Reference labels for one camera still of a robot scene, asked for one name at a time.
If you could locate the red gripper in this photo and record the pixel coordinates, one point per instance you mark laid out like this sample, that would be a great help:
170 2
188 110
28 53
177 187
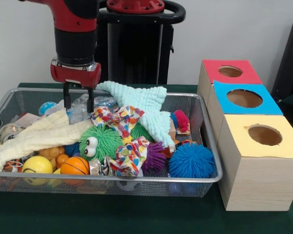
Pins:
75 75

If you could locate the crushed clear water bottle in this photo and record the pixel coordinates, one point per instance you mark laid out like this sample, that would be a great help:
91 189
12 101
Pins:
79 108

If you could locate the blue spiky ball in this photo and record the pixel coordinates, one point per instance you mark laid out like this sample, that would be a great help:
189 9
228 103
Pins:
191 160

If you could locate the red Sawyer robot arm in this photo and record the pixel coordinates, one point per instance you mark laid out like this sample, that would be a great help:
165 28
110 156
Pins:
73 24

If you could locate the shallow clear mesh bin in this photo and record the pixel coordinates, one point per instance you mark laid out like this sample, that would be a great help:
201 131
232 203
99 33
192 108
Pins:
207 126

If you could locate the wooden box with three holes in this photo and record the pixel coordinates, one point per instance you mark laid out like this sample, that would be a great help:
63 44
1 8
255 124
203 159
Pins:
259 180

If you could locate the colourful patterned cloth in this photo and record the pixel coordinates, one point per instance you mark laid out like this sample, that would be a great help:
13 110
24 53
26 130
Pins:
119 117

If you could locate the pale yellow cloth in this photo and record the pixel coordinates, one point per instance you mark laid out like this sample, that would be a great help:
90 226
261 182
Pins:
39 136

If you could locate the mint green cloth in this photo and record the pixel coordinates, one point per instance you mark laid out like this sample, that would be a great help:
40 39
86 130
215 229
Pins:
146 105

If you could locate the orange toy basketball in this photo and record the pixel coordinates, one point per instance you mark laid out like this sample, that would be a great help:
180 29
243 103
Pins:
75 166

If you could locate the small dark green spiky ball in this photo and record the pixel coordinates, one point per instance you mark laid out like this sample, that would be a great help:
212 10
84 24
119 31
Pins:
139 131

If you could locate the yellow smiley ball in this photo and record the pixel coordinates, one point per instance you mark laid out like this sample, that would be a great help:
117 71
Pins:
37 166

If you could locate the purple spiky ball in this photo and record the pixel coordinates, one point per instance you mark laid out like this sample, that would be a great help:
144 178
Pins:
154 156

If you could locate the red spiky toy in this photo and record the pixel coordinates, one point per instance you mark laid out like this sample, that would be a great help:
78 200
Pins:
182 121

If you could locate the small orange toy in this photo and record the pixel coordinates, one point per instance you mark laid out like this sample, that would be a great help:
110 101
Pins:
184 143

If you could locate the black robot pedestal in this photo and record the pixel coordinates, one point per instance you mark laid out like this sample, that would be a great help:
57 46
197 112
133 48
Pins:
136 48

